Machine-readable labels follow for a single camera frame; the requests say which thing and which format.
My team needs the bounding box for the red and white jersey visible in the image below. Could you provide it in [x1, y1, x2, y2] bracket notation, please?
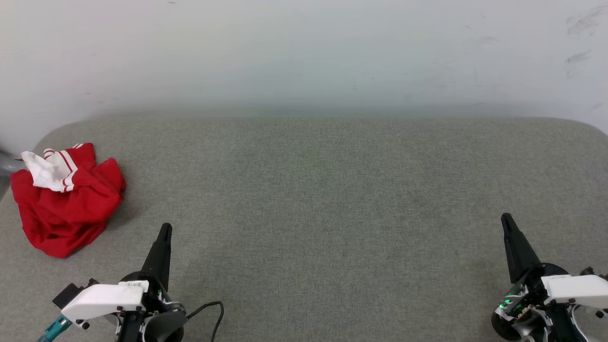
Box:
[9, 142, 127, 259]

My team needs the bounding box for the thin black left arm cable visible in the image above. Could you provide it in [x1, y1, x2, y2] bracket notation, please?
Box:
[186, 301, 224, 342]

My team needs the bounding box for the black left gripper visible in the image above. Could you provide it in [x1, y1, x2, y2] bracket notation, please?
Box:
[123, 223, 187, 315]

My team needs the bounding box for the teal left camera cable plug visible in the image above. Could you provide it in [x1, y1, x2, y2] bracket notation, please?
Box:
[37, 315, 73, 342]

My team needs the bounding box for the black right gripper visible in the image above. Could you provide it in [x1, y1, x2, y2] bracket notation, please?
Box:
[491, 212, 570, 342]

